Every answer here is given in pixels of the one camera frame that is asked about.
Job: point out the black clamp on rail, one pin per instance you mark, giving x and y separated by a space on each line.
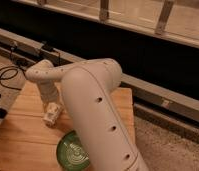
48 48

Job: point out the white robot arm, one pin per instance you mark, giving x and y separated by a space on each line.
85 87

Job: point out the green ceramic bowl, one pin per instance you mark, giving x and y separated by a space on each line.
70 153

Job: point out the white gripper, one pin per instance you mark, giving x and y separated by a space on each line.
49 93

